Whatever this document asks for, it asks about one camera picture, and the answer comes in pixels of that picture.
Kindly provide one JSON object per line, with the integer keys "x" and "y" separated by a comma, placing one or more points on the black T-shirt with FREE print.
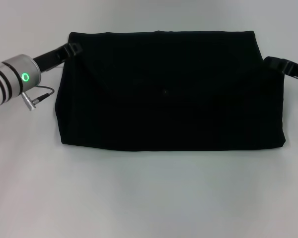
{"x": 169, "y": 99}

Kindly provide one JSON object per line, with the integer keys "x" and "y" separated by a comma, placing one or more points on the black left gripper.
{"x": 48, "y": 59}

